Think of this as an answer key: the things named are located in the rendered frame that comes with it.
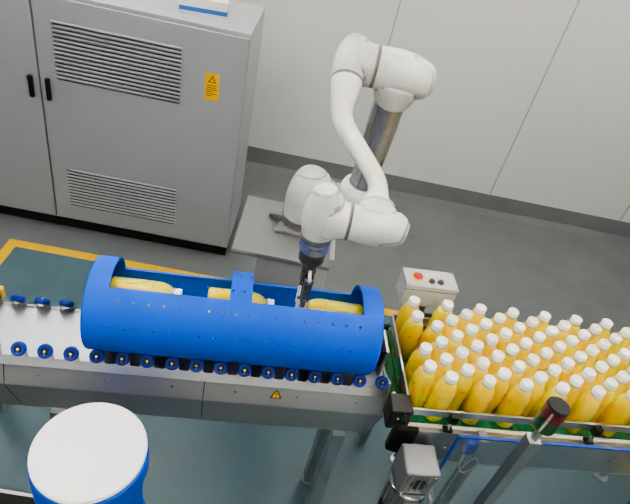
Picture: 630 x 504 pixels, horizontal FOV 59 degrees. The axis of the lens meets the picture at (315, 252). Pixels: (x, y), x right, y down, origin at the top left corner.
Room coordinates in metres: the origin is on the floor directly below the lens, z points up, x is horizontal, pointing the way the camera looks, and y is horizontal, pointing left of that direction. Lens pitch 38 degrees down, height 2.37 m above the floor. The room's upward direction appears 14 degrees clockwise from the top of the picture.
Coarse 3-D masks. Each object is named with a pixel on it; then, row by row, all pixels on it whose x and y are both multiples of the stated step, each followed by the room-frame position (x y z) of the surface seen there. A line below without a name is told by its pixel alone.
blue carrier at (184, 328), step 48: (96, 288) 1.07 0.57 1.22; (192, 288) 1.31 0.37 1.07; (240, 288) 1.19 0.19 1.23; (288, 288) 1.37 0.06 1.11; (96, 336) 1.00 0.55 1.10; (144, 336) 1.03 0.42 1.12; (192, 336) 1.05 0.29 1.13; (240, 336) 1.08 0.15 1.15; (288, 336) 1.12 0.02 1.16; (336, 336) 1.15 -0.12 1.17
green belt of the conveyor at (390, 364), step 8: (392, 344) 1.44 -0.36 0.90; (392, 352) 1.40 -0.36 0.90; (392, 360) 1.36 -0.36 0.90; (392, 368) 1.32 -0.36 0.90; (392, 376) 1.29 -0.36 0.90; (392, 384) 1.26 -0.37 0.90; (400, 392) 1.23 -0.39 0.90; (416, 416) 1.15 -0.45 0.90; (440, 424) 1.14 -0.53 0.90; (448, 424) 1.15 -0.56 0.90; (464, 424) 1.16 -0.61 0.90; (480, 424) 1.18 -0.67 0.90; (488, 424) 1.19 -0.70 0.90; (496, 424) 1.19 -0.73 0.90; (520, 424) 1.22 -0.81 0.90; (560, 432) 1.23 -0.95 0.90; (568, 432) 1.23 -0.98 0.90; (584, 432) 1.25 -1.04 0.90; (616, 432) 1.28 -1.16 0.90
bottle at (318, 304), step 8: (312, 304) 1.24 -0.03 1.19; (320, 304) 1.25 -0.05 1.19; (328, 304) 1.25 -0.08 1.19; (336, 304) 1.26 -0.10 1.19; (344, 304) 1.27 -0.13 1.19; (352, 304) 1.28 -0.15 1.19; (360, 304) 1.30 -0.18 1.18; (344, 312) 1.25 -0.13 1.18; (352, 312) 1.26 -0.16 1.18; (360, 312) 1.26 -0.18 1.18
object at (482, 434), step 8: (480, 432) 1.13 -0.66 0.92; (456, 440) 1.07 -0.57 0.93; (488, 440) 1.09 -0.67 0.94; (496, 440) 1.09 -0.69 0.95; (504, 440) 1.10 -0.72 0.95; (512, 440) 1.11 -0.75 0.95; (592, 448) 1.15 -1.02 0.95; (600, 448) 1.16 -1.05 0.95; (608, 448) 1.17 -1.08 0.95; (616, 448) 1.17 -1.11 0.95; (624, 448) 1.18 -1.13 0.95; (448, 456) 1.07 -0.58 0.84; (440, 464) 1.08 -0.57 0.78
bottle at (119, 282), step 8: (112, 280) 1.14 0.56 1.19; (120, 280) 1.15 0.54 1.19; (128, 280) 1.15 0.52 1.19; (136, 280) 1.16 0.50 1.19; (144, 280) 1.17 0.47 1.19; (152, 280) 1.18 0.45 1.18; (128, 288) 1.13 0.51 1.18; (136, 288) 1.14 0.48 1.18; (144, 288) 1.14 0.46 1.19; (152, 288) 1.15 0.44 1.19; (160, 288) 1.16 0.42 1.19; (168, 288) 1.17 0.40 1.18
